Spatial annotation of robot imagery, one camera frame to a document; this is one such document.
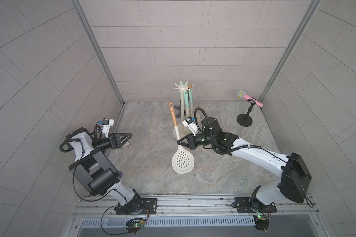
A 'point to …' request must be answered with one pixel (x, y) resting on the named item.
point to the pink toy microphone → (242, 94)
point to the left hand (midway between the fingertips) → (127, 132)
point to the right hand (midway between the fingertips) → (179, 143)
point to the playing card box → (127, 144)
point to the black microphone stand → (244, 119)
